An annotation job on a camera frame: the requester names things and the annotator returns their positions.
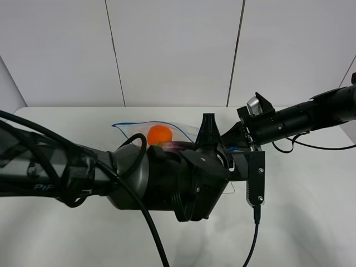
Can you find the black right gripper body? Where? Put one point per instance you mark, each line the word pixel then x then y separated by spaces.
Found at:
pixel 253 125

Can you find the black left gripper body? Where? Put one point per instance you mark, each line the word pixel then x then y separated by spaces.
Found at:
pixel 188 183

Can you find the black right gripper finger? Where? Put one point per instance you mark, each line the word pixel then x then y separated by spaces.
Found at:
pixel 235 137

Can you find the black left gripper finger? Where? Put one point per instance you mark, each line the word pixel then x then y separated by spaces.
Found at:
pixel 208 137

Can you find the clear zip bag blue zipper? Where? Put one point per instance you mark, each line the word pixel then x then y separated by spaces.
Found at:
pixel 180 132

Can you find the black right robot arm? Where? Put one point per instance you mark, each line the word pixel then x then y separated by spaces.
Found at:
pixel 328 109

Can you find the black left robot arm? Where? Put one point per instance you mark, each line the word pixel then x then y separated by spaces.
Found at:
pixel 35 161

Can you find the purple eggplant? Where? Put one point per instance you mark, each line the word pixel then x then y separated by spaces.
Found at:
pixel 175 146

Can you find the orange fruit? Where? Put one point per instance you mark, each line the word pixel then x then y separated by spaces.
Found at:
pixel 159 134

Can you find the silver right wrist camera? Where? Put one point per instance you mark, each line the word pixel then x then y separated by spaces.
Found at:
pixel 254 106

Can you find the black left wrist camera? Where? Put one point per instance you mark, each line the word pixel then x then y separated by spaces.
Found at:
pixel 255 184

